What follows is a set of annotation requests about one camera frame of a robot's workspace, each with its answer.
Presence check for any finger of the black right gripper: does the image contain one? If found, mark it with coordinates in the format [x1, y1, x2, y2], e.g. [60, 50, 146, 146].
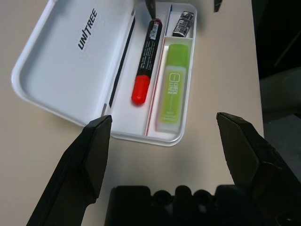
[143, 0, 159, 21]
[213, 0, 224, 13]

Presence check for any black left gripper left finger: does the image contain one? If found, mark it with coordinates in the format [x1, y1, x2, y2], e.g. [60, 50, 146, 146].
[25, 114, 113, 226]

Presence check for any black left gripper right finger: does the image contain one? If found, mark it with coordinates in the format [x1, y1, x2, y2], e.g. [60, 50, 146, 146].
[216, 112, 301, 226]

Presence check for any red and black marker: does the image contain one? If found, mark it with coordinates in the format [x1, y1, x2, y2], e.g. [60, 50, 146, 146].
[131, 18, 164, 107]

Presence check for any green highlighter pen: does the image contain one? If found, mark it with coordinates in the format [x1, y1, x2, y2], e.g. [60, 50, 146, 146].
[155, 43, 190, 133]

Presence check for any white plastic pencil case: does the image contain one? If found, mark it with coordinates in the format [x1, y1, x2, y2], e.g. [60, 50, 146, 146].
[10, 0, 198, 147]

